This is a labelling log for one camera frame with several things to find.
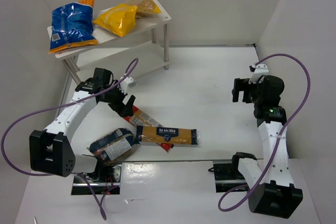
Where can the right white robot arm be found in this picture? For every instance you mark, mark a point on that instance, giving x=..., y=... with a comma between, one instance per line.
x=272, y=190

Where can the la sicilia spaghetti pack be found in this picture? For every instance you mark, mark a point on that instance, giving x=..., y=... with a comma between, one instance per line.
x=166, y=135

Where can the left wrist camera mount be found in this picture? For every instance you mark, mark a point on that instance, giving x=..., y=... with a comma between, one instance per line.
x=126, y=84

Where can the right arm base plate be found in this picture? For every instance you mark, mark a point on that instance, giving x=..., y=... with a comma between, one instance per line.
x=225, y=177

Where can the yellow pasta bag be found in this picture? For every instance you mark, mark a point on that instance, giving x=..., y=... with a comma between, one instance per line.
x=119, y=20

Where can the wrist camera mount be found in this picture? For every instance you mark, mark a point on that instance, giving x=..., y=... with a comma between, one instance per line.
x=126, y=84
x=257, y=72

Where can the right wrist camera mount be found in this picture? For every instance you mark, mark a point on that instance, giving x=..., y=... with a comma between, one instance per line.
x=257, y=72

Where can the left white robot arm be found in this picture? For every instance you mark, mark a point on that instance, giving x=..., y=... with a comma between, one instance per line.
x=50, y=149

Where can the red spaghetti pack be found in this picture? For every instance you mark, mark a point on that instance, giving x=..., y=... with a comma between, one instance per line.
x=140, y=118

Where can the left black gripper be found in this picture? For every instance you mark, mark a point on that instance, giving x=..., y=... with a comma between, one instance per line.
x=121, y=102

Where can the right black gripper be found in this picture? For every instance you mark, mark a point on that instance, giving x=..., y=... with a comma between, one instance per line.
x=241, y=88

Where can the clear beige pasta bag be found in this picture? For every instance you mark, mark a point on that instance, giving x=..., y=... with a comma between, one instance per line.
x=144, y=7

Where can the dark blue pasta bag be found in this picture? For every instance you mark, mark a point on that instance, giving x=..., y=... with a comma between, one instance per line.
x=115, y=147

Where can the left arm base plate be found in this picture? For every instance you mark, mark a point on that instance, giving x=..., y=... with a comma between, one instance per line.
x=104, y=179

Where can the white two-tier shelf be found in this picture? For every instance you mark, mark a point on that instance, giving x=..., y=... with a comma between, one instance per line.
x=148, y=41

